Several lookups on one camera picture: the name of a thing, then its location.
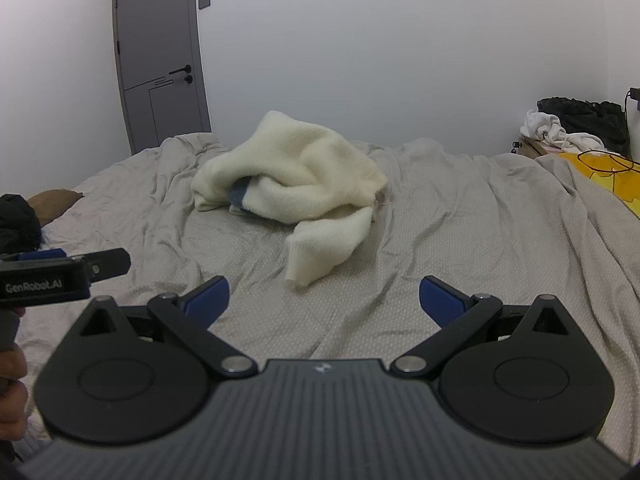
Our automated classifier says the grey bed sheet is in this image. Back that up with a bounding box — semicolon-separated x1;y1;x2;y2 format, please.
42;133;639;462

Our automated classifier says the black door handle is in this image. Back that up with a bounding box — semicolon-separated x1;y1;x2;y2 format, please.
168;64;194;84

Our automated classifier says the grey door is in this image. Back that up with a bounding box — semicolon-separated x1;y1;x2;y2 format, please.
112;0;210;154

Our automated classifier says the brown pillow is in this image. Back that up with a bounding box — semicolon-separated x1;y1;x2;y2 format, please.
27;188;84;226

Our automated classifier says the cardboard box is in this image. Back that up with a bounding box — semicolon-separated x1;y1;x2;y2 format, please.
511;136;559;159

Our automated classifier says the person's left hand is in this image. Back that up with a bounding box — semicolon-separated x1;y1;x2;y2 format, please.
1;342;28;441

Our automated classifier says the cream striped fleece sweater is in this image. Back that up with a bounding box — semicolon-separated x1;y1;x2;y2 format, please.
191;110;387;287

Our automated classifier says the black clothes pile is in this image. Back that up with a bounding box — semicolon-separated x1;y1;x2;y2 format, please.
537;96;631;157

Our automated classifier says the white clothes pile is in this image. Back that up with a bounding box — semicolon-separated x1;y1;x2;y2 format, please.
520;110;605;154

